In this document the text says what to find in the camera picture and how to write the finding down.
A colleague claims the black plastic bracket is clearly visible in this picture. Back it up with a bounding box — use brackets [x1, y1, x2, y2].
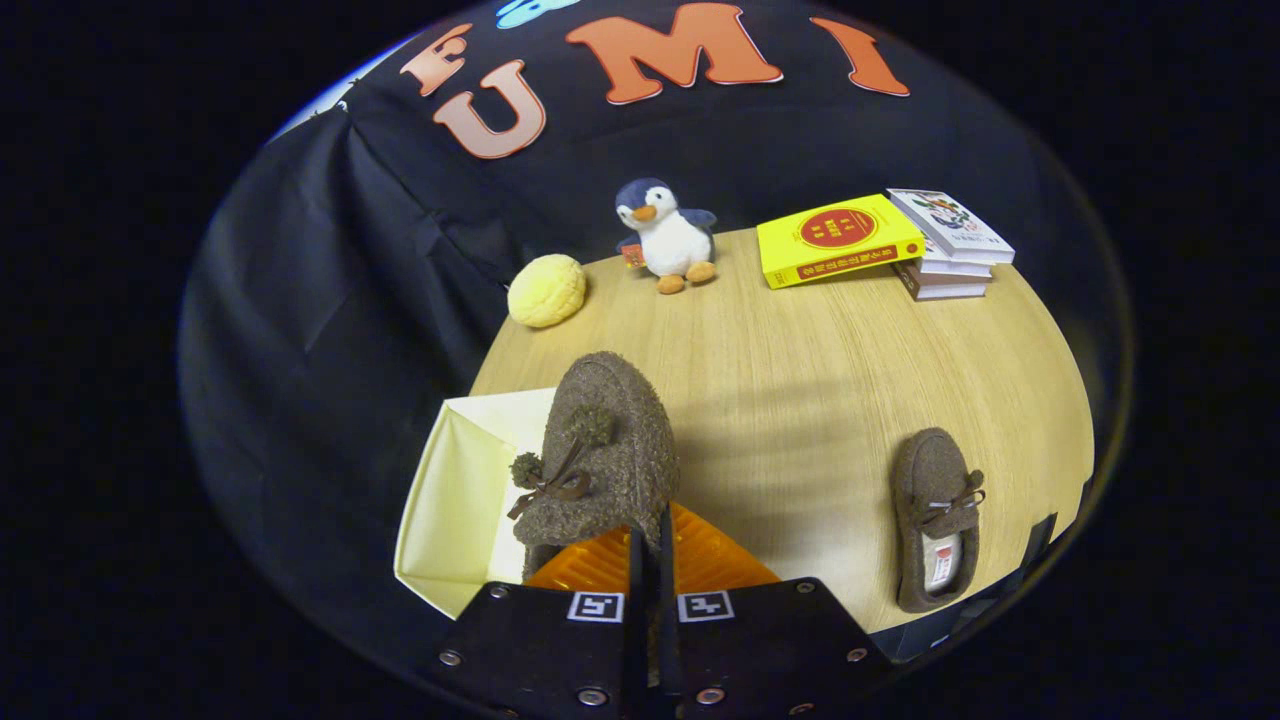
[1022, 513, 1061, 573]

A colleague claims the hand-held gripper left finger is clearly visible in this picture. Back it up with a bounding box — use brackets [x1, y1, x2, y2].
[435, 530, 651, 720]

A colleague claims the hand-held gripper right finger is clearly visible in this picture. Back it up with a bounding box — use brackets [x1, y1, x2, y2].
[655, 500, 896, 720]

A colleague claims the brown-spined book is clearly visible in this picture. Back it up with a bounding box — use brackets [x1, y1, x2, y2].
[895, 262, 991, 302]

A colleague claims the yellow round plush bun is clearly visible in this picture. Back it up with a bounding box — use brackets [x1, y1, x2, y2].
[507, 253, 588, 329]

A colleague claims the cream fabric storage box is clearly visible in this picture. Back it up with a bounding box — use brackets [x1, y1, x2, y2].
[393, 388, 561, 621]

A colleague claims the penguin plush toy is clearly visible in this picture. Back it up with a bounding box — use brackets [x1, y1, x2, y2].
[613, 178, 719, 296]

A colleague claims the brown fuzzy shoe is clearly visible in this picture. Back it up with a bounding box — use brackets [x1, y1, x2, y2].
[507, 350, 681, 581]
[893, 428, 988, 614]

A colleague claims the white illustrated book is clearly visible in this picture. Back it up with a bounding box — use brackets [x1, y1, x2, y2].
[887, 188, 1016, 266]

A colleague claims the yellow book with red circle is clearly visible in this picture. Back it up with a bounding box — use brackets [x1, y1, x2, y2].
[757, 194, 926, 291]

